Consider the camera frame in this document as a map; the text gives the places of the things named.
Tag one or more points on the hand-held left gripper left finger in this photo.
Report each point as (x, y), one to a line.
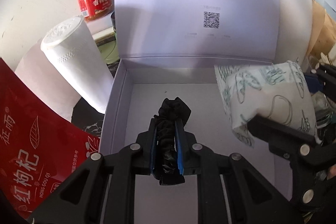
(153, 146)

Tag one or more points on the clear glass cup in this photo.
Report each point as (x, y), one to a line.
(323, 113)

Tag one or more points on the white cushion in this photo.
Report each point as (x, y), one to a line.
(294, 3)

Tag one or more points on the white printed snack packet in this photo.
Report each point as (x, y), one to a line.
(270, 87)

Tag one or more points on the black hair scrunchie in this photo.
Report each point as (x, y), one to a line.
(168, 116)

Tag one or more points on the white toilet paper roll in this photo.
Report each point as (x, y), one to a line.
(76, 61)

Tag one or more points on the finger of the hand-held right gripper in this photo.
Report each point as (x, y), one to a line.
(326, 74)
(283, 132)

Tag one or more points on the small white box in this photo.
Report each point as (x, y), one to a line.
(103, 33)

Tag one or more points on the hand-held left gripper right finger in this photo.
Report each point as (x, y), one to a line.
(180, 146)

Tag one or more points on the red stand-up pouch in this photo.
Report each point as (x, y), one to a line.
(31, 148)

